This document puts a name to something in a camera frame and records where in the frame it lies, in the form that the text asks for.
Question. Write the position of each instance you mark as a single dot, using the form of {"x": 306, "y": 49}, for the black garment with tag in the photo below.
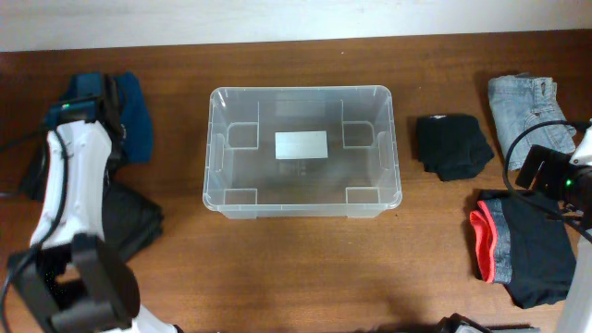
{"x": 131, "y": 222}

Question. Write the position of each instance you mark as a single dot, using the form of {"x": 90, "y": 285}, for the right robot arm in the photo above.
{"x": 566, "y": 179}

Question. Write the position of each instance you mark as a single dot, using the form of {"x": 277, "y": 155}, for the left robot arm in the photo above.
{"x": 78, "y": 173}

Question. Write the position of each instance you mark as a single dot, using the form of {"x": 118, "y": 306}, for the clear plastic storage bin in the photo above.
{"x": 243, "y": 179}

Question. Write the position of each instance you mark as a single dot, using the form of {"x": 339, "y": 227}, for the white label in bin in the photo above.
{"x": 301, "y": 145}

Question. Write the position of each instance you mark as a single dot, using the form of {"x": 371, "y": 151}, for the small folded black shirt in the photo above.
{"x": 452, "y": 146}

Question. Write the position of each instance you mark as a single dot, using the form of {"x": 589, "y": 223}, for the folded blue cloth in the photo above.
{"x": 117, "y": 103}

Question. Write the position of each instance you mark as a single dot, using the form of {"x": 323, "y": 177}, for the folded light blue jeans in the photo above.
{"x": 519, "y": 102}

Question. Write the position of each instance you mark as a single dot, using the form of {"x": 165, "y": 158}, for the black shorts with red trim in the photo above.
{"x": 517, "y": 247}

